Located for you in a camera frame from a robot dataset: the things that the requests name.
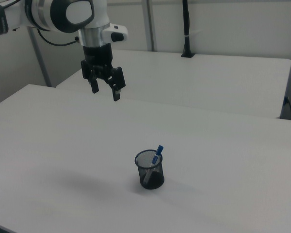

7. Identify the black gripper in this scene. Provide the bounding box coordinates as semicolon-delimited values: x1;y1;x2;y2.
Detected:
81;43;127;102

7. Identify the blue white marker pen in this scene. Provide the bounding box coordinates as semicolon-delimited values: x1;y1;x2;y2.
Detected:
142;145;165;184

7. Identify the white side table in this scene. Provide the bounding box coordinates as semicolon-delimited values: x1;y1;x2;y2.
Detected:
56;50;291;119

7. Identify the black mesh pen cup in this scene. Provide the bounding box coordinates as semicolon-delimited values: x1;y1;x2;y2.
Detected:
134;150;166;191

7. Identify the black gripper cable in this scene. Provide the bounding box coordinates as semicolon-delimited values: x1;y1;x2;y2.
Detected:
37;29;80;47

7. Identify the grey partition frame post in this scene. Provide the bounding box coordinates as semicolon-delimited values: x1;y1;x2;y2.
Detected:
26;26;52;87
141;0;159;52

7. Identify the black camera pole with tie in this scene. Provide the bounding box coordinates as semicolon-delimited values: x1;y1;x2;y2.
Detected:
180;0;195;58

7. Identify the black wall cable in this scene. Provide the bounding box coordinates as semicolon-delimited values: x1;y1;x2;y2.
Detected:
283;96;291;121

